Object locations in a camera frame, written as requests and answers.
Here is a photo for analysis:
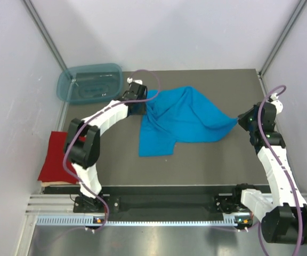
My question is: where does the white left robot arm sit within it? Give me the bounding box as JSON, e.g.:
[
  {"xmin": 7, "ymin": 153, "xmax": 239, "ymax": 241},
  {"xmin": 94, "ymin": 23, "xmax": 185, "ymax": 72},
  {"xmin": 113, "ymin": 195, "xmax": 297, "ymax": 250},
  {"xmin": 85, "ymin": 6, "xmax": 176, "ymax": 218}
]
[{"xmin": 63, "ymin": 78, "xmax": 148, "ymax": 212}]

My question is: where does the grey slotted cable duct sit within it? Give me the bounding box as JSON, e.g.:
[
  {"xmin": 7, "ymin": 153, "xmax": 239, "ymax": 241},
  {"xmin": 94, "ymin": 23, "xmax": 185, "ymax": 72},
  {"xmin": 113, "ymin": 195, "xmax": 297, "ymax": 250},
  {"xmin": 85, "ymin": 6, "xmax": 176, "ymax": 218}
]
[{"xmin": 36, "ymin": 215, "xmax": 253, "ymax": 227}]

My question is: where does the left aluminium corner post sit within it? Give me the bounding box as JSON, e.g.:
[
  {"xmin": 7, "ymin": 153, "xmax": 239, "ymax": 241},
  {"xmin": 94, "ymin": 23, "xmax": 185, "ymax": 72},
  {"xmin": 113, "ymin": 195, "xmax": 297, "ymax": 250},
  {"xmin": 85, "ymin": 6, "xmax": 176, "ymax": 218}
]
[{"xmin": 21, "ymin": 0, "xmax": 67, "ymax": 71}]

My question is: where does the right aluminium corner post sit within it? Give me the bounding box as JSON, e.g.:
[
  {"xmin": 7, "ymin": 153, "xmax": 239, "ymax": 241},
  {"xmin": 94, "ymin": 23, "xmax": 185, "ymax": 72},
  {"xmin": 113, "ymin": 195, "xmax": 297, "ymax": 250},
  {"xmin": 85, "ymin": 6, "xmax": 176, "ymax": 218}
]
[{"xmin": 258, "ymin": 0, "xmax": 307, "ymax": 78}]

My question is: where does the beige folded t shirt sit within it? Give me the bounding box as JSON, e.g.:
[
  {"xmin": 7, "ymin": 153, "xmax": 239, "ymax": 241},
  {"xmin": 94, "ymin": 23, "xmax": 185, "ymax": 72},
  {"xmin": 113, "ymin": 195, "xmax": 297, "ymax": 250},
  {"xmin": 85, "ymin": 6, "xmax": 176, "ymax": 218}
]
[{"xmin": 41, "ymin": 181, "xmax": 76, "ymax": 188}]

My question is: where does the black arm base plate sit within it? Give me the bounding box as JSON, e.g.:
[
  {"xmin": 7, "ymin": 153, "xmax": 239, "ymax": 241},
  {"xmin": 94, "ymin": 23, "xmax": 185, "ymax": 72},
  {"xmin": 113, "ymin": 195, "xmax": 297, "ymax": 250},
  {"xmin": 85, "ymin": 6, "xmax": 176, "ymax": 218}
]
[{"xmin": 74, "ymin": 184, "xmax": 249, "ymax": 214}]

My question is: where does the teal plastic basin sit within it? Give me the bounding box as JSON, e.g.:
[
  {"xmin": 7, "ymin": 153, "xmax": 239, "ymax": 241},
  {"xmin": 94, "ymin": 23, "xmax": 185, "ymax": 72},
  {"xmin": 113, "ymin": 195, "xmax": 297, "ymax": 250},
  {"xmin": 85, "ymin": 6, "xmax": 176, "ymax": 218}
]
[{"xmin": 56, "ymin": 63, "xmax": 123, "ymax": 105}]

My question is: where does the red folded t shirt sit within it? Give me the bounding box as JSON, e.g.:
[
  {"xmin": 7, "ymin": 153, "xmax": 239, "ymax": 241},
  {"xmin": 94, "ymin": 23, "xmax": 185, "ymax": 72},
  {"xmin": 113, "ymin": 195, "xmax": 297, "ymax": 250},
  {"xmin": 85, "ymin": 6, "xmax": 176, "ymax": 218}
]
[{"xmin": 38, "ymin": 131, "xmax": 78, "ymax": 184}]

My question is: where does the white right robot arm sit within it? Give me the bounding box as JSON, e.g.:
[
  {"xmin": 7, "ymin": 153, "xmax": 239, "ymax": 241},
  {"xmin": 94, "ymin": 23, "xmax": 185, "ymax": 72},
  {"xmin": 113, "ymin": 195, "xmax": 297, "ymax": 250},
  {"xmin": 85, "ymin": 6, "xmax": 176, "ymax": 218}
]
[{"xmin": 231, "ymin": 99, "xmax": 307, "ymax": 244}]

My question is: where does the blue t shirt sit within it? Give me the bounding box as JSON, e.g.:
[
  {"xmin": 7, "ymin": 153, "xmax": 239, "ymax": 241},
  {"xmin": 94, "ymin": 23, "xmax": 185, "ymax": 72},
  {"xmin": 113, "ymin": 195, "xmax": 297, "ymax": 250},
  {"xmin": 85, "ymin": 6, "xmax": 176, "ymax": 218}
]
[{"xmin": 139, "ymin": 86, "xmax": 237, "ymax": 157}]

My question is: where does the aluminium corner post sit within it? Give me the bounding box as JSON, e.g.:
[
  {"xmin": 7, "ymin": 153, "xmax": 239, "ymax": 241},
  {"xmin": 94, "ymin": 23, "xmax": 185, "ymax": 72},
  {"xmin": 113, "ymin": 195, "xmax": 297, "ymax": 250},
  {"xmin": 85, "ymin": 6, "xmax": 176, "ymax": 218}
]
[
  {"xmin": 21, "ymin": 0, "xmax": 67, "ymax": 71},
  {"xmin": 258, "ymin": 0, "xmax": 307, "ymax": 78}
]

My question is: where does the aluminium frame rail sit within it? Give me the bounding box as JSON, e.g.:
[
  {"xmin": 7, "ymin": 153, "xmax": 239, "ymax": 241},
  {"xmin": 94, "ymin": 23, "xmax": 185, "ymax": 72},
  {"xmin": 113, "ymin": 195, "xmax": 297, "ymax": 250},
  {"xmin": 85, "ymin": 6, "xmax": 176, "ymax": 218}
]
[{"xmin": 26, "ymin": 195, "xmax": 74, "ymax": 215}]

